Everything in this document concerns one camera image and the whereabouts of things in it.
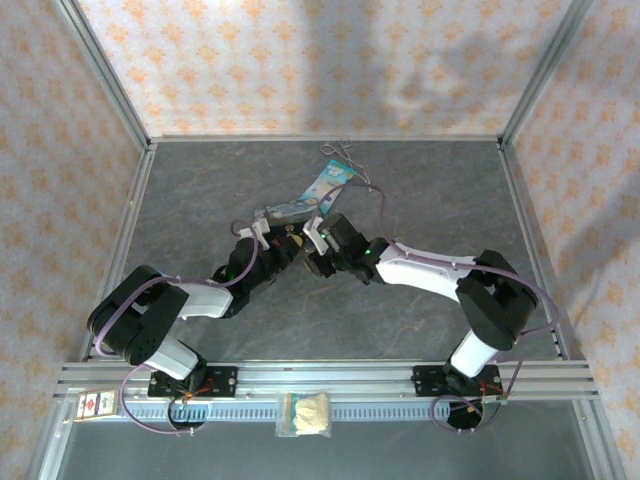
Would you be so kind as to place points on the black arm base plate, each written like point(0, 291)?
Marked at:
point(222, 381)
point(430, 380)

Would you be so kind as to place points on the aluminium frame corner post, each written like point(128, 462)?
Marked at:
point(105, 75)
point(545, 65)

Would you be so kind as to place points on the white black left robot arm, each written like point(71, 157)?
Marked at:
point(200, 302)

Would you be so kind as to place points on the wide aluminium mounting rail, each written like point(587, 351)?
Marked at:
point(325, 375)

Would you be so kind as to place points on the clear bag of beige pieces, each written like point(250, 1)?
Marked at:
point(310, 412)

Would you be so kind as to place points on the blue printed packet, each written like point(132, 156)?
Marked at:
point(330, 182)

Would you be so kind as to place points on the aluminium table edge rail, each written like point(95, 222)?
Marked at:
point(532, 235)
point(325, 139)
point(127, 235)

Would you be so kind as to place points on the aluminium frame leg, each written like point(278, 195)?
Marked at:
point(50, 440)
point(597, 440)

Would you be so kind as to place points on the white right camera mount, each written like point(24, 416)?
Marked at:
point(312, 230)

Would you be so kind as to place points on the red white label card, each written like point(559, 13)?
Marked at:
point(99, 404)

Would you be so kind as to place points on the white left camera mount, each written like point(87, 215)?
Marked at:
point(257, 227)

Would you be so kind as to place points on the starry night printed card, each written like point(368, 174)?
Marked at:
point(287, 210)

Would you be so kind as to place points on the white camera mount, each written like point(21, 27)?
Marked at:
point(257, 227)
point(312, 230)

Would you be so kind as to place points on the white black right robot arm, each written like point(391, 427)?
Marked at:
point(420, 272)

